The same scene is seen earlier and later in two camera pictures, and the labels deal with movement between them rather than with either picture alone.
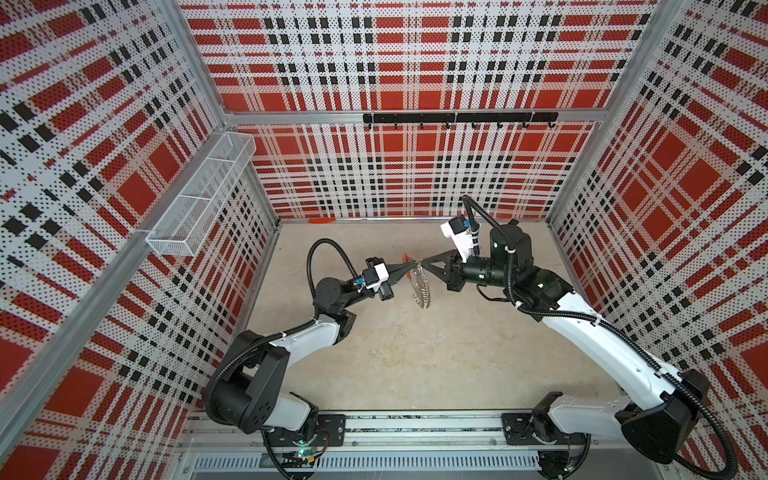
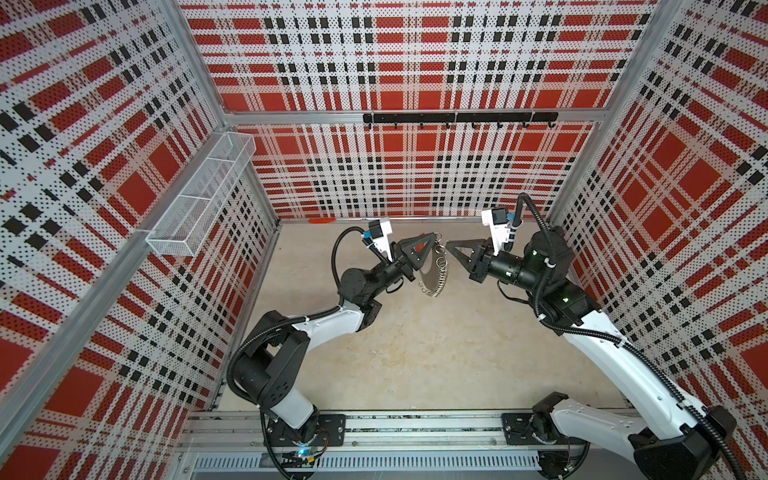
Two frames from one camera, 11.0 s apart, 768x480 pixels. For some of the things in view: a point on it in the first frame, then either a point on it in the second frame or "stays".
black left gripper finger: x=397 y=270 -> x=413 y=244
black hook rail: x=460 y=117 stays
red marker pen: x=321 y=220 stays
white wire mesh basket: x=185 y=225 stays
